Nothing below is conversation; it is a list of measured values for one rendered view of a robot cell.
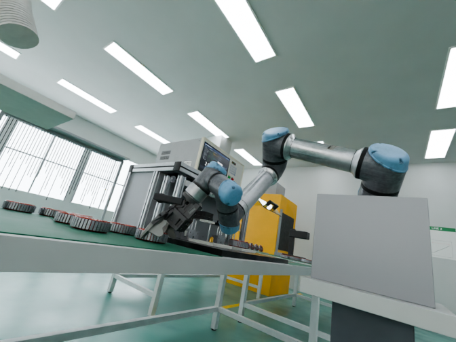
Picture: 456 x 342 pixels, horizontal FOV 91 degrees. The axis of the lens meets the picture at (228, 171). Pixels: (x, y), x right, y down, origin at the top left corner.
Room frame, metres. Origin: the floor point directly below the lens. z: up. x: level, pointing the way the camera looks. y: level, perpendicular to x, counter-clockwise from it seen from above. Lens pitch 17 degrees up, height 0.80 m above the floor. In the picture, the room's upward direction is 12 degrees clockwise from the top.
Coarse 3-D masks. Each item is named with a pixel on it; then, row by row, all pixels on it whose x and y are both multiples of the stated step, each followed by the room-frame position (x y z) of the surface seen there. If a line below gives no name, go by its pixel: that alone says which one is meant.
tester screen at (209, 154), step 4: (204, 148) 1.16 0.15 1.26; (208, 148) 1.18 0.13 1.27; (212, 148) 1.21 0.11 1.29; (204, 152) 1.17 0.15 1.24; (208, 152) 1.19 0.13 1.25; (212, 152) 1.22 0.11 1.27; (216, 152) 1.24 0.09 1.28; (204, 156) 1.17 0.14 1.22; (208, 156) 1.20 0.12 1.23; (212, 156) 1.22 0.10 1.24; (216, 156) 1.25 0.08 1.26; (220, 156) 1.27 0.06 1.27; (224, 156) 1.30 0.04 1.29; (204, 160) 1.18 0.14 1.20; (208, 160) 1.20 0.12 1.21; (212, 160) 1.23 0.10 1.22; (216, 160) 1.26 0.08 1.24; (220, 160) 1.28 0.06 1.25; (224, 160) 1.31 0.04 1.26; (228, 160) 1.34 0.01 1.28; (224, 164) 1.31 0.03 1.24; (228, 164) 1.34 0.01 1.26; (200, 168) 1.17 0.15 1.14
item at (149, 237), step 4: (140, 228) 0.80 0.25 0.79; (136, 232) 0.81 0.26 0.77; (140, 232) 0.80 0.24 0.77; (136, 236) 0.80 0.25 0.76; (148, 236) 0.79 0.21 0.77; (152, 236) 0.79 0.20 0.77; (156, 236) 0.79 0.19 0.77; (164, 236) 0.82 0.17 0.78; (144, 240) 0.80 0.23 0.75; (148, 240) 0.79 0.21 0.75; (152, 240) 0.80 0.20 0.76; (156, 240) 0.80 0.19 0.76; (160, 240) 0.80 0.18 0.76; (164, 240) 0.82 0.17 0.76
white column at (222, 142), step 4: (212, 136) 5.36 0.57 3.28; (216, 136) 5.27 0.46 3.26; (220, 136) 5.20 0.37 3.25; (212, 140) 5.34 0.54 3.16; (216, 140) 5.25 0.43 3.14; (220, 140) 5.18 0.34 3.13; (224, 140) 5.26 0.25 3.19; (228, 140) 5.39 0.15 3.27; (216, 144) 5.23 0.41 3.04; (220, 144) 5.17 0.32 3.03; (224, 144) 5.29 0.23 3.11; (228, 144) 5.41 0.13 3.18; (224, 148) 5.31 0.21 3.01; (228, 148) 5.44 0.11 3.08; (228, 152) 5.46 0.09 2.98
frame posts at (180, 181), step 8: (168, 176) 1.09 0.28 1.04; (184, 176) 1.04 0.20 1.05; (168, 184) 1.10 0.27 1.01; (176, 184) 1.04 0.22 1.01; (184, 184) 1.04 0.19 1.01; (160, 192) 1.10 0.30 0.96; (176, 192) 1.03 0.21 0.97; (160, 208) 1.09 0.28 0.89; (240, 232) 1.52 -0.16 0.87; (240, 240) 1.53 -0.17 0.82
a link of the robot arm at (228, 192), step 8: (216, 176) 0.73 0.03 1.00; (224, 176) 0.73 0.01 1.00; (208, 184) 0.75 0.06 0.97; (216, 184) 0.72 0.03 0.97; (224, 184) 0.70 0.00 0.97; (232, 184) 0.69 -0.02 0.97; (216, 192) 0.72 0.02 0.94; (224, 192) 0.69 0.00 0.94; (232, 192) 0.69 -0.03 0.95; (240, 192) 0.71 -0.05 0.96; (216, 200) 0.75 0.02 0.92; (224, 200) 0.70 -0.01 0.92; (232, 200) 0.71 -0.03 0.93; (224, 208) 0.75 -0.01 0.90; (232, 208) 0.76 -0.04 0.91
